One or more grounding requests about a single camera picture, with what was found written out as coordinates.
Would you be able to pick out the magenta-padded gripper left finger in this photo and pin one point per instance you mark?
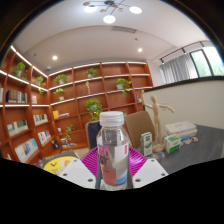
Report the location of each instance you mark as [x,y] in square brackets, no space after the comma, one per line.
[78,172]

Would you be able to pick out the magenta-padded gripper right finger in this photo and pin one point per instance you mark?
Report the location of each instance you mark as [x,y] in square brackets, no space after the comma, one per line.
[150,171]

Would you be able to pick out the clear plastic water bottle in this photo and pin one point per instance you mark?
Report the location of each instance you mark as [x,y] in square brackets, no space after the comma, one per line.
[112,160]

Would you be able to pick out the green and white carton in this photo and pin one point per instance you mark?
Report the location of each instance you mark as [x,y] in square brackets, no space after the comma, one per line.
[146,144]

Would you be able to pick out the green and white box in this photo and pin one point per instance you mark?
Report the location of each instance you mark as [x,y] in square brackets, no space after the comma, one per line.
[172,144]

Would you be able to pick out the black office chair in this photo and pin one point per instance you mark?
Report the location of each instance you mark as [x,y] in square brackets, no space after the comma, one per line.
[91,133]

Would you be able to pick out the tan chair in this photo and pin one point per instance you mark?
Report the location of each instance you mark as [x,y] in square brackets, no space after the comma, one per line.
[138,125]

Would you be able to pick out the stack of white boxes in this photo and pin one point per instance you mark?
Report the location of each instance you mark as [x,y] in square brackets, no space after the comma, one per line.
[181,128]

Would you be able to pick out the wooden artist mannequin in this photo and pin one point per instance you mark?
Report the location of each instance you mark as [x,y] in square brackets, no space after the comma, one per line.
[155,113]

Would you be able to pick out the wooden shelf unit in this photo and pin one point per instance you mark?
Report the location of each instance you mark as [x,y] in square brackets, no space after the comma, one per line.
[76,93]

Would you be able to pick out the grey curtain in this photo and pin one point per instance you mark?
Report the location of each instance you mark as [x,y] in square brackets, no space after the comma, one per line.
[178,68]

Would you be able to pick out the recessed round ceiling light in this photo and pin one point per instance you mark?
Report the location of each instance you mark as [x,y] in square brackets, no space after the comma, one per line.
[140,50]
[54,57]

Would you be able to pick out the window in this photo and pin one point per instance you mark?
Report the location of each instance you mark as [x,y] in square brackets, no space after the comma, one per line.
[208,61]

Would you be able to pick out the ceiling air vent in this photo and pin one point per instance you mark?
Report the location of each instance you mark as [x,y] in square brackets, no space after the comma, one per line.
[123,29]

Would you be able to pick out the branched ceiling lamp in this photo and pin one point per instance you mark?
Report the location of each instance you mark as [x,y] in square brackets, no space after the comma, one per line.
[110,8]

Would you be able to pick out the black ceiling track rail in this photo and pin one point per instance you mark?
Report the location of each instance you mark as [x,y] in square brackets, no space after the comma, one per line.
[183,49]

